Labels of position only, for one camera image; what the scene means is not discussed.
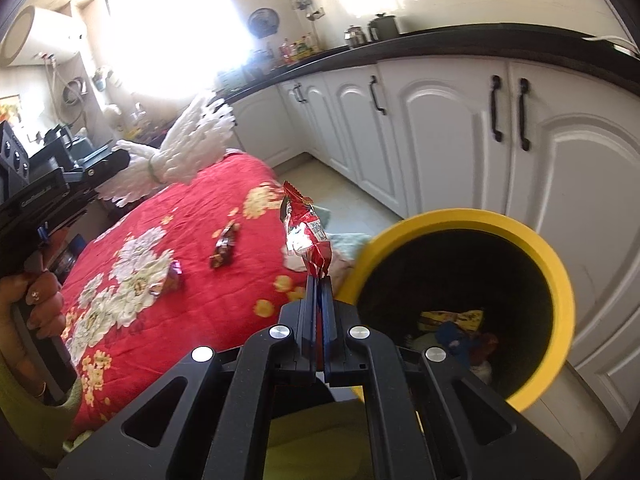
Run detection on red floral blanket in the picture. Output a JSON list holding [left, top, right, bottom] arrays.
[[60, 149, 351, 441]]

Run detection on row of bottles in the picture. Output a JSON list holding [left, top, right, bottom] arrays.
[[277, 32, 321, 63]]

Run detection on black kitchen countertop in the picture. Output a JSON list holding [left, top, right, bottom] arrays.
[[220, 22, 640, 106]]

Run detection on person's yellow-green clothing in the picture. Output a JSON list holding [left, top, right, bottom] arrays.
[[262, 385, 376, 480]]

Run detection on wall picture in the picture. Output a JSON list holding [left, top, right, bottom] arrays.
[[0, 95, 23, 123]]

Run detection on light cloth on floor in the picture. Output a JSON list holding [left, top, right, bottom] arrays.
[[320, 207, 371, 281]]

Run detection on yellow snack packet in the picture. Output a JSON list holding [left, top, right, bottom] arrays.
[[419, 308, 487, 333]]

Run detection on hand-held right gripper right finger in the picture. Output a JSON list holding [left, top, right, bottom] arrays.
[[318, 276, 583, 480]]

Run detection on person's left hand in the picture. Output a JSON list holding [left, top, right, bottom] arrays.
[[0, 247, 66, 401]]

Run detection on white water heater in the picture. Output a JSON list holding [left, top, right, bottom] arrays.
[[0, 6, 87, 67]]

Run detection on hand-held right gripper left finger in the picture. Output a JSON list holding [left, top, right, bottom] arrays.
[[55, 275, 321, 480]]

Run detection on dark kettle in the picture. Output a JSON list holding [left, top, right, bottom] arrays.
[[369, 12, 398, 42]]

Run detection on bright window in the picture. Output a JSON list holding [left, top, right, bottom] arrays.
[[102, 0, 256, 106]]

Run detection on person's left forearm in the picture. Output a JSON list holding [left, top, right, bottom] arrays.
[[0, 350, 83, 466]]

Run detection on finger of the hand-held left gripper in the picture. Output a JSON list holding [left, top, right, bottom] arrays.
[[30, 187, 101, 233], [62, 142, 132, 188]]

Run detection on small knotted white bag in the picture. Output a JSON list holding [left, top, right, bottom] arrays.
[[97, 97, 237, 208]]

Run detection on white kitchen cabinet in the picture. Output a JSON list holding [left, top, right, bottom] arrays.
[[227, 55, 640, 428]]

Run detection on black bin with yellow rim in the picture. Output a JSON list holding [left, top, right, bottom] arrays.
[[332, 209, 577, 413]]

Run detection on hanging metal basin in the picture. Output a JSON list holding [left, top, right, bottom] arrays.
[[62, 79, 86, 106]]

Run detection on small round fan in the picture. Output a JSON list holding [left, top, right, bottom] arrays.
[[248, 8, 279, 38]]

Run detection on brown candy wrapper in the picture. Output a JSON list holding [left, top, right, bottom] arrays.
[[210, 221, 241, 270]]

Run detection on small purple candy wrapper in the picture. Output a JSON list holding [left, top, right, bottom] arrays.
[[150, 260, 182, 295]]

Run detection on red snack packet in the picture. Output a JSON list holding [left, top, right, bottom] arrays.
[[279, 180, 333, 278]]

